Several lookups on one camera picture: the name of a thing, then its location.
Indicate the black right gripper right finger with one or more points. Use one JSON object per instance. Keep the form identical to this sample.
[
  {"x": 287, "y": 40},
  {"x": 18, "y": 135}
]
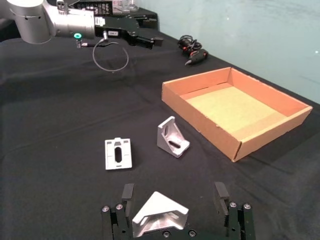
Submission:
[{"x": 237, "y": 222}]

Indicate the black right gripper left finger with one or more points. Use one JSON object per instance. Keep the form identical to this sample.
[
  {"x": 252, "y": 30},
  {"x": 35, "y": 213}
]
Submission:
[{"x": 117, "y": 220}]

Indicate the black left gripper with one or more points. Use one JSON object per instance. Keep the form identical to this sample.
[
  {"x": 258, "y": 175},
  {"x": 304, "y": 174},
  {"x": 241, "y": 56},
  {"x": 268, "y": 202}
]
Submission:
[{"x": 117, "y": 26}]

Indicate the clear plastic case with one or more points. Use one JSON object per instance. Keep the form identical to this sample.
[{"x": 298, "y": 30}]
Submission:
[{"x": 125, "y": 5}]

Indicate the black rack with steel bars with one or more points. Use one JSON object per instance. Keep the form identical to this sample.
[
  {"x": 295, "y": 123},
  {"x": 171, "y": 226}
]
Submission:
[{"x": 96, "y": 7}]

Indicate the shallow brown cardboard tray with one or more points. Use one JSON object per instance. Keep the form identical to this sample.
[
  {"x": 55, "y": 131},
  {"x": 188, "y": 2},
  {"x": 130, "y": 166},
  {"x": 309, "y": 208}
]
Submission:
[{"x": 232, "y": 110}]

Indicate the black table cloth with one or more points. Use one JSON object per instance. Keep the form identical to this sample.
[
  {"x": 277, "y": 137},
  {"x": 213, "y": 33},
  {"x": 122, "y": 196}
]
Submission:
[{"x": 50, "y": 112}]

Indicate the aluminium corner bracket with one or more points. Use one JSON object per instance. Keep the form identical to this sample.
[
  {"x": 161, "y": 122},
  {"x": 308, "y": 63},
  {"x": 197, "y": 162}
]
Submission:
[
  {"x": 157, "y": 202},
  {"x": 165, "y": 140},
  {"x": 111, "y": 155}
]

